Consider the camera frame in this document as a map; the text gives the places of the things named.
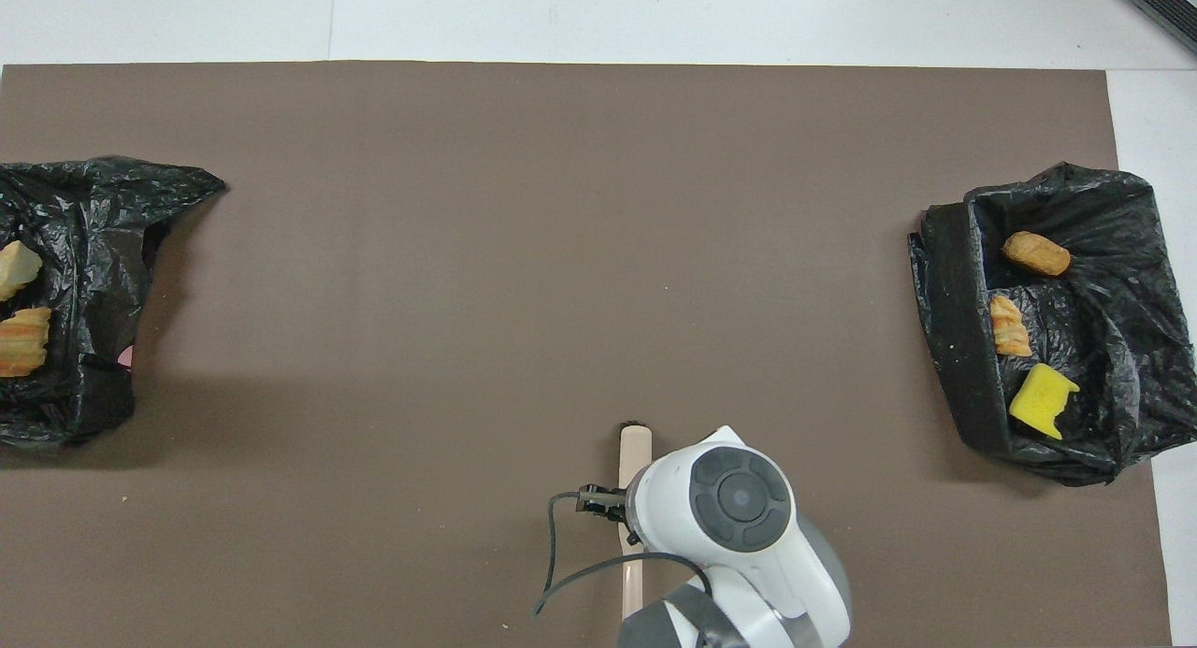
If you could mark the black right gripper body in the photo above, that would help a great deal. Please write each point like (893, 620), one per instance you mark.
(606, 504)

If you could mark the round bread slice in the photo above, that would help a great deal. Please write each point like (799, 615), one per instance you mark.
(1010, 326)

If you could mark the green and yellow sponge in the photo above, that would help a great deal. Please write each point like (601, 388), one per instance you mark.
(1041, 400)

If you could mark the brown bread roll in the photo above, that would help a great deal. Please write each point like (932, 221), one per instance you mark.
(1036, 253)

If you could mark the pale bread piece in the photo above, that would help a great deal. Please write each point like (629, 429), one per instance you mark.
(17, 269)

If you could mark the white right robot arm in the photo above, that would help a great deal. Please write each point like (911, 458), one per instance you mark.
(748, 554)

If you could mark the pink plastic bin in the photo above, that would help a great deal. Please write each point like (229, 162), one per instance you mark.
(127, 355)

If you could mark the black bag lined bin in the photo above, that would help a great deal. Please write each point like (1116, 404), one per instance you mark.
(1122, 330)
(84, 293)

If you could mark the brown table mat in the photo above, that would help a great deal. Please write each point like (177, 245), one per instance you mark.
(468, 255)

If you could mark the dark grey ribbed object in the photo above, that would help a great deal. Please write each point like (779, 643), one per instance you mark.
(1164, 3)

